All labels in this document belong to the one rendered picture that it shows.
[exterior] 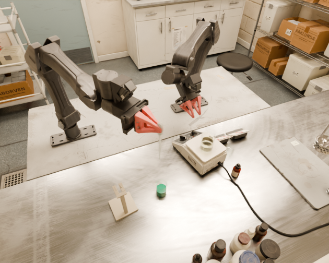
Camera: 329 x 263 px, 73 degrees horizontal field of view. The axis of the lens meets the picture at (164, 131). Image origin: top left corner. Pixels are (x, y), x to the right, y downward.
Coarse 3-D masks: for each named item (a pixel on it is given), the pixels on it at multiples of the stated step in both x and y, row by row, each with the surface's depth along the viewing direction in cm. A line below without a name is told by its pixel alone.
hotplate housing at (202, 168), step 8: (176, 144) 93; (184, 144) 90; (184, 152) 90; (192, 152) 86; (224, 152) 86; (192, 160) 87; (200, 160) 84; (216, 160) 85; (224, 160) 90; (200, 168) 84; (208, 168) 85
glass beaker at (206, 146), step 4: (204, 132) 82; (208, 132) 83; (212, 132) 82; (204, 136) 84; (208, 136) 84; (212, 136) 83; (204, 140) 80; (212, 140) 79; (200, 144) 84; (204, 144) 81; (208, 144) 80; (212, 144) 81; (200, 148) 85; (204, 148) 82; (208, 148) 82; (212, 148) 83
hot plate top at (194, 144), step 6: (192, 138) 89; (198, 138) 89; (186, 144) 87; (192, 144) 87; (198, 144) 87; (216, 144) 87; (192, 150) 85; (198, 150) 85; (216, 150) 85; (222, 150) 85; (198, 156) 83; (204, 156) 83; (210, 156) 83; (216, 156) 84; (204, 162) 81
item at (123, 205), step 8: (120, 184) 70; (128, 192) 81; (112, 200) 78; (120, 200) 78; (128, 200) 78; (112, 208) 76; (120, 208) 76; (128, 208) 76; (136, 208) 76; (120, 216) 74
